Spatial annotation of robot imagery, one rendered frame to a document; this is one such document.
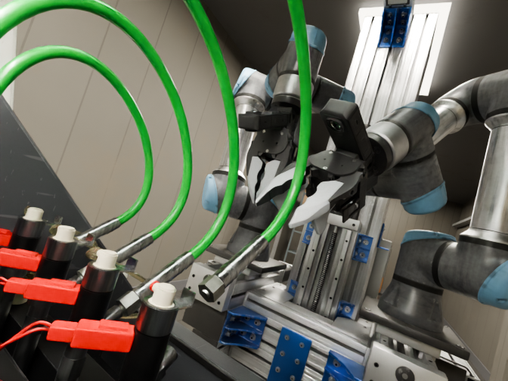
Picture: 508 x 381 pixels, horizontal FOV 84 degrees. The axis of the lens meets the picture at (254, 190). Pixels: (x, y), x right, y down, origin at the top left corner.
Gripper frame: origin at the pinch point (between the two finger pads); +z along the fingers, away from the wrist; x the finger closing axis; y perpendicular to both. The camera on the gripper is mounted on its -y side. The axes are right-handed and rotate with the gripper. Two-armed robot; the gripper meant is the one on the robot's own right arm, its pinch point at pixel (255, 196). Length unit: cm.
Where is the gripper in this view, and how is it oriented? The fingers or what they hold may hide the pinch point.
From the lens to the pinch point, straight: 53.3
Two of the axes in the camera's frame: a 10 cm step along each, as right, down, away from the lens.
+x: -8.3, -2.1, 5.2
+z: -2.9, 9.5, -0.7
